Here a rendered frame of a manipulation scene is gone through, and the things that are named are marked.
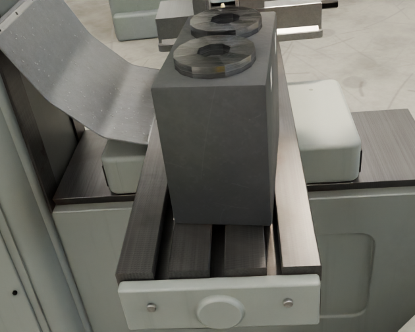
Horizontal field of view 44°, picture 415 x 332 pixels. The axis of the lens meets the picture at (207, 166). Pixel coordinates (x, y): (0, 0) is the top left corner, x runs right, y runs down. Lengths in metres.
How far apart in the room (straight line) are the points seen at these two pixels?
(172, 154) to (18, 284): 0.67
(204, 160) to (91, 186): 0.55
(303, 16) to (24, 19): 0.55
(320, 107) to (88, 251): 0.58
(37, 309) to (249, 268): 0.73
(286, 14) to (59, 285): 0.75
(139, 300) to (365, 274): 0.69
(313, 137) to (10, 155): 0.56
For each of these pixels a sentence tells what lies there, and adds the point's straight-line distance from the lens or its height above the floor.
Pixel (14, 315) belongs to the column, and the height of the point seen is 0.51.
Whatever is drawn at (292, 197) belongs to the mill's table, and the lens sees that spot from 0.66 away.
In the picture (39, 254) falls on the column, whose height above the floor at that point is 0.66.
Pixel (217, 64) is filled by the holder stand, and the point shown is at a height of 1.16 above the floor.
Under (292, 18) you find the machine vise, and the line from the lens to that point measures 1.12.
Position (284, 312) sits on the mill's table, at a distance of 0.61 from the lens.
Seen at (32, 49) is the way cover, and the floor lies 1.05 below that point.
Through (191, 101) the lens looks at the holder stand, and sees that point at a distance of 0.54.
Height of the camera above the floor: 1.37
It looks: 34 degrees down
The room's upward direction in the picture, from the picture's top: 7 degrees counter-clockwise
